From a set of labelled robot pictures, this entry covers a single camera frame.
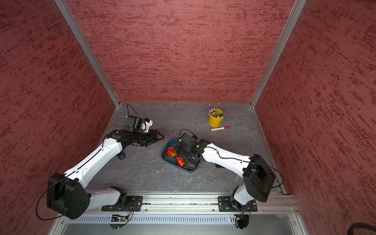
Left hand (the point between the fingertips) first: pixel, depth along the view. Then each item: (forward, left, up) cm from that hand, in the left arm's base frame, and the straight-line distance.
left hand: (160, 141), depth 80 cm
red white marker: (+20, -39, -15) cm, 46 cm away
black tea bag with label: (-9, -17, -12) cm, 23 cm away
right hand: (-7, -12, -8) cm, 16 cm away
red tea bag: (+2, -5, -12) cm, 13 cm away
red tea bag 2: (-7, -11, -10) cm, 17 cm away
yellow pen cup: (+24, -34, -7) cm, 43 cm away
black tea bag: (-13, -31, 0) cm, 34 cm away
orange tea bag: (-3, -6, -10) cm, 12 cm away
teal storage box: (-7, -6, -12) cm, 15 cm away
